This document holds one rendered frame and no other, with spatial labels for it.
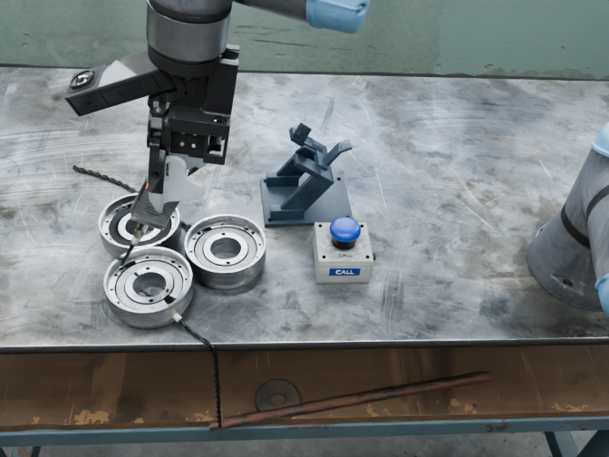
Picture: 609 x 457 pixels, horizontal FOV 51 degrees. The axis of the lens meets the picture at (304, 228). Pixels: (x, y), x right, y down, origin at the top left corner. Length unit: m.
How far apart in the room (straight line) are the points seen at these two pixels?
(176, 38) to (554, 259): 0.56
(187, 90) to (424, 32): 1.96
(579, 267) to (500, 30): 1.83
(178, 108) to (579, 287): 0.55
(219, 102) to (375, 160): 0.44
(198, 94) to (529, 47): 2.16
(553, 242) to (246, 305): 0.41
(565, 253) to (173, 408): 0.60
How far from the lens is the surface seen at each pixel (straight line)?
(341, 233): 0.80
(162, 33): 0.60
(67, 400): 1.06
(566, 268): 0.89
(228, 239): 0.85
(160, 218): 0.77
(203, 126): 0.65
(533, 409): 1.11
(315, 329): 0.79
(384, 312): 0.82
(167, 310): 0.77
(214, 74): 0.64
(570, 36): 2.76
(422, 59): 2.61
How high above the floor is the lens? 1.44
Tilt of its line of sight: 45 degrees down
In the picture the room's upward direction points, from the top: 5 degrees clockwise
